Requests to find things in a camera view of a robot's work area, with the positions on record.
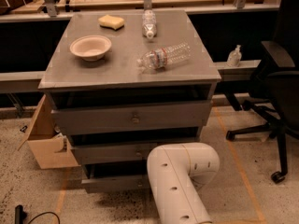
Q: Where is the grey drawer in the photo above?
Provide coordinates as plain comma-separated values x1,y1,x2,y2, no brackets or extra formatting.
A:
81,160,150,193
51,101,211,135
70,137,200,166

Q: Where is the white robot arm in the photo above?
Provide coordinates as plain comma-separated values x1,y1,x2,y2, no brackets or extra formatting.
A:
147,143,220,224

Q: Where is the grey drawer cabinet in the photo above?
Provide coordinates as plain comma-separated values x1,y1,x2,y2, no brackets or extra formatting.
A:
38,9,222,185

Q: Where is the lying clear water bottle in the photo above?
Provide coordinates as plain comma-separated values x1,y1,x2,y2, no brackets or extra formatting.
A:
137,42,191,70

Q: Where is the upright clear water bottle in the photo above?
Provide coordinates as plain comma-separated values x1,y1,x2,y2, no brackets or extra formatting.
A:
142,10,157,40

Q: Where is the beige paper bowl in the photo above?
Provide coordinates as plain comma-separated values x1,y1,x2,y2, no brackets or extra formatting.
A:
70,35,112,62

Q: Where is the yellow sponge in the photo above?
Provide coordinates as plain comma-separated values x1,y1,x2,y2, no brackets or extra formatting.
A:
98,15,124,30

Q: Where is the hand sanitizer pump bottle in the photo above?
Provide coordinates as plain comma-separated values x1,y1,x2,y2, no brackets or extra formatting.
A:
227,45,242,67

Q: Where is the open cardboard box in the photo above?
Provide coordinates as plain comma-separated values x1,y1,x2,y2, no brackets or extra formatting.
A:
18,96,78,169

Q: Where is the black office chair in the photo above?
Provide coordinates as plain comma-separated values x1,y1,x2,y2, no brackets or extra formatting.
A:
226,0,299,184

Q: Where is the black device with cable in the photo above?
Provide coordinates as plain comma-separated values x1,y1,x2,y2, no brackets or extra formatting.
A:
14,204,61,224

